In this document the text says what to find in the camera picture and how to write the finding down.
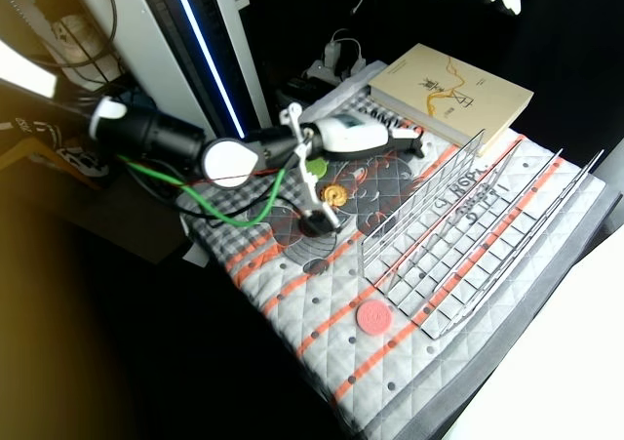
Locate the pink toy cookie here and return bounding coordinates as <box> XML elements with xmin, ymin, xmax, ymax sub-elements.
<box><xmin>354</xmin><ymin>299</ymin><xmax>393</xmax><ymax>337</ymax></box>

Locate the brown toy cookie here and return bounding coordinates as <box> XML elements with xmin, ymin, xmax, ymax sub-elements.
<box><xmin>297</xmin><ymin>214</ymin><xmax>335</xmax><ymax>239</ymax></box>

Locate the grey quilt with printed bear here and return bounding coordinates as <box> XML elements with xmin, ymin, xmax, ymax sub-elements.
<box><xmin>175</xmin><ymin>60</ymin><xmax>608</xmax><ymax>436</ymax></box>

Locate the grey table cloth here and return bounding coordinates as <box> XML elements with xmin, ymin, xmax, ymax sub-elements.
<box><xmin>340</xmin><ymin>132</ymin><xmax>624</xmax><ymax>440</ymax></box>

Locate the thin green cable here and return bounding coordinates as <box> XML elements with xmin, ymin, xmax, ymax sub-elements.
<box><xmin>116</xmin><ymin>154</ymin><xmax>289</xmax><ymax>230</ymax></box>

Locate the grey column with blue light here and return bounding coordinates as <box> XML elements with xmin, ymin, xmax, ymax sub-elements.
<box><xmin>62</xmin><ymin>0</ymin><xmax>274</xmax><ymax>139</ymax></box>

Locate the beige twine roll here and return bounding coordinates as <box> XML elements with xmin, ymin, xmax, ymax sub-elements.
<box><xmin>51</xmin><ymin>13</ymin><xmax>106</xmax><ymax>65</ymax></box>

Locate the green toy cookie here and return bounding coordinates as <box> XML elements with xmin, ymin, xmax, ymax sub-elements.
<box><xmin>302</xmin><ymin>156</ymin><xmax>329</xmax><ymax>180</ymax></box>

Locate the wire file rack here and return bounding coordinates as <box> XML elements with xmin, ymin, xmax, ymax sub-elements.
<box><xmin>358</xmin><ymin>128</ymin><xmax>605</xmax><ymax>341</ymax></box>

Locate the beige book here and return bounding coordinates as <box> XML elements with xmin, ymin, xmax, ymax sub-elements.
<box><xmin>367</xmin><ymin>43</ymin><xmax>535</xmax><ymax>158</ymax></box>

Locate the grey power adapter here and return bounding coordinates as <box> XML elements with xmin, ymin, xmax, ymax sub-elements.
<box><xmin>304</xmin><ymin>37</ymin><xmax>368</xmax><ymax>83</ymax></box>

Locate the yellow toy cookie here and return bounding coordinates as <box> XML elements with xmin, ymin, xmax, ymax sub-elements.
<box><xmin>320</xmin><ymin>183</ymin><xmax>350</xmax><ymax>208</ymax></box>

